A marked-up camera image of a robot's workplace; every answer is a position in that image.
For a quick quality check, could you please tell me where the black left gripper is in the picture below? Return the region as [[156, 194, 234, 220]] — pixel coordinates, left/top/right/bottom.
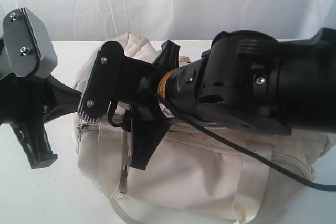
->
[[1, 38, 82, 169]]

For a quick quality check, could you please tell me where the cream fabric duffel bag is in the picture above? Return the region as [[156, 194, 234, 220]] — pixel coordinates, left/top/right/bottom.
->
[[73, 33, 335, 223]]

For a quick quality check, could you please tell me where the white backdrop curtain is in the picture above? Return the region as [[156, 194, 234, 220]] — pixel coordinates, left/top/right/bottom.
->
[[1, 0, 335, 41]]

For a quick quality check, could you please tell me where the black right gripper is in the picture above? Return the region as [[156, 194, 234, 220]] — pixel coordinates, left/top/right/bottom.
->
[[117, 40, 180, 170]]

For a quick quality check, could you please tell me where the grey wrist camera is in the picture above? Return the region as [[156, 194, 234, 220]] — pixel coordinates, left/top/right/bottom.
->
[[1, 7, 58, 79], [78, 41, 125, 124]]

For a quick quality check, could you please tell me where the black right camera cable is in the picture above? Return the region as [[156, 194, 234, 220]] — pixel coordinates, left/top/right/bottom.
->
[[107, 90, 336, 191]]

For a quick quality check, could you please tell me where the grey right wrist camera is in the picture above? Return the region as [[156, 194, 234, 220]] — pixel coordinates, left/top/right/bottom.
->
[[78, 41, 125, 124]]

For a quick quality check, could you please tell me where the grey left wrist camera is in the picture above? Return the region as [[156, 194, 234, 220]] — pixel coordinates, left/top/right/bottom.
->
[[1, 7, 58, 79]]

